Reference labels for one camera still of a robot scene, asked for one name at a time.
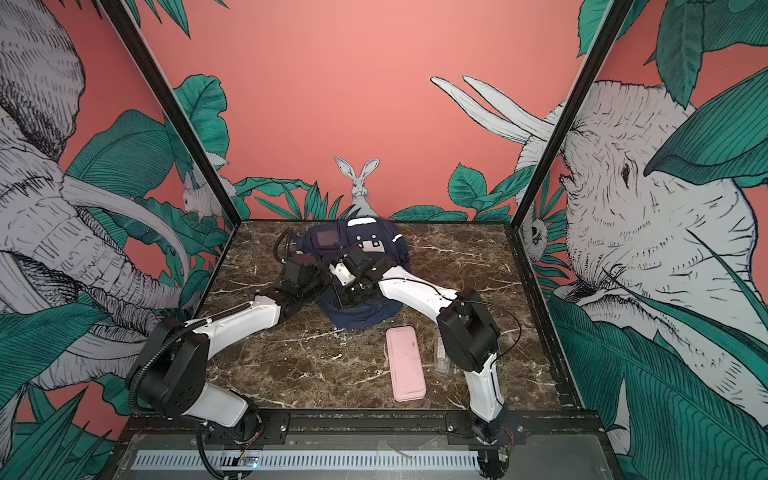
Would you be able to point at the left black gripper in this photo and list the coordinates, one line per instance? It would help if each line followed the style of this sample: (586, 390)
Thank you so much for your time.
(327, 278)

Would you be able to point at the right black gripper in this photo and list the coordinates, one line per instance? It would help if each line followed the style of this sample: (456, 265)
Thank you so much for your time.
(340, 292)

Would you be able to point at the navy blue student backpack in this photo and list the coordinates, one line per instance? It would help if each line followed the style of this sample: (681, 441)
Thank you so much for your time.
(373, 234)

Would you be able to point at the pink pencil case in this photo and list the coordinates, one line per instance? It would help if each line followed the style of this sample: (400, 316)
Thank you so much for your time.
(406, 369)

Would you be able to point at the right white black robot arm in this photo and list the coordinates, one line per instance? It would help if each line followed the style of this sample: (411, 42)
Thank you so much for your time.
(469, 334)

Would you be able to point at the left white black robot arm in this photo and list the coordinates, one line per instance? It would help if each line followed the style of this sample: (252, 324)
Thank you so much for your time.
(169, 376)

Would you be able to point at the clear plastic small case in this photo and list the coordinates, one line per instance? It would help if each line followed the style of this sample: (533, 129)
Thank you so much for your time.
(442, 363)

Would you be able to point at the black front mounting rail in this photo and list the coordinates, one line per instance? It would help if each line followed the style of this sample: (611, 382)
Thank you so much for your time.
(517, 427)

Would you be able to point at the white perforated cable duct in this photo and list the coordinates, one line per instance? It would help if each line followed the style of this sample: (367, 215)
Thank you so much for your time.
(305, 460)

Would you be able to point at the left black frame post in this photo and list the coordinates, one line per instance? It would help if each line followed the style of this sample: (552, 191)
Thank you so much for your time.
(125, 26)

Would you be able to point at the black frame post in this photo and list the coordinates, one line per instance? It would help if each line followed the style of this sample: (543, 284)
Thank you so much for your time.
(125, 26)
(612, 22)

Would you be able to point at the right black frame post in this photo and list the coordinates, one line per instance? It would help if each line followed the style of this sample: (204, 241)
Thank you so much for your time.
(612, 22)

